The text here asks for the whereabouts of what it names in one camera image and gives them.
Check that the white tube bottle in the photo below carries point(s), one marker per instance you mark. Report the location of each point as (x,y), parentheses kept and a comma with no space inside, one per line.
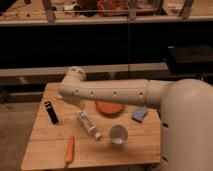
(91,128)

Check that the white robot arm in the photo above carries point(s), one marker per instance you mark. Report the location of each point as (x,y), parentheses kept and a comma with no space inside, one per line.
(185,106)

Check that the wooden table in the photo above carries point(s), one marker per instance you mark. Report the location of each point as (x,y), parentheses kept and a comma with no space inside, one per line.
(48,142)

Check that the orange carrot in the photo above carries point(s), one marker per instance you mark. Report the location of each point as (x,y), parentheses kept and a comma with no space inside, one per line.
(69,156)

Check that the black box on shelf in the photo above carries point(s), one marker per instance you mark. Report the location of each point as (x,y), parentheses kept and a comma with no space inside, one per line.
(190,59)

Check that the blue sponge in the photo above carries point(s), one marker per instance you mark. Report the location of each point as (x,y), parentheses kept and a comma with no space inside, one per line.
(139,114)

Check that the black rectangular eraser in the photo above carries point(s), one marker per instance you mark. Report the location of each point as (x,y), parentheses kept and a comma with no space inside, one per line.
(51,112)

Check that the orange bowl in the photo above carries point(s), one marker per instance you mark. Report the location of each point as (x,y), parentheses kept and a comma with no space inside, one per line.
(109,109)

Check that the white cup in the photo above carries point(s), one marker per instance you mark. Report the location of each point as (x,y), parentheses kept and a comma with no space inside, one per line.
(118,134)

